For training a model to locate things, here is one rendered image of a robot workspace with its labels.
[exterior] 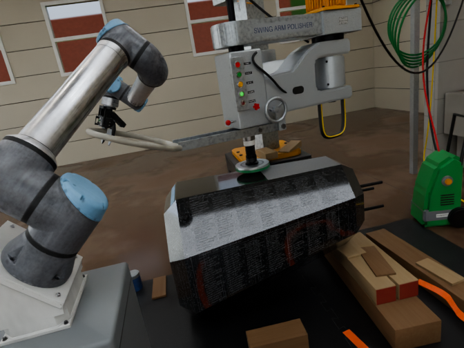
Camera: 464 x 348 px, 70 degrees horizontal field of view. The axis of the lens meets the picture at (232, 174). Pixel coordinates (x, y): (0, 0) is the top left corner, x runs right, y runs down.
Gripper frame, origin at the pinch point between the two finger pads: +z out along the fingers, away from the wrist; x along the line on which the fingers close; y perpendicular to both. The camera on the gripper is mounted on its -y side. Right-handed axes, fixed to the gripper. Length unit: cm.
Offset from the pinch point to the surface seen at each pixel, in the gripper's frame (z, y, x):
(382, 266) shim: 36, -88, 143
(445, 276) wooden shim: 35, -109, 174
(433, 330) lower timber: 53, -72, 174
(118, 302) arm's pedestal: 36, 55, 91
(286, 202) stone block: 11, -52, 92
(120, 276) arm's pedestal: 35, 46, 80
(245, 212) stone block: 20, -37, 76
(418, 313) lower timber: 49, -73, 166
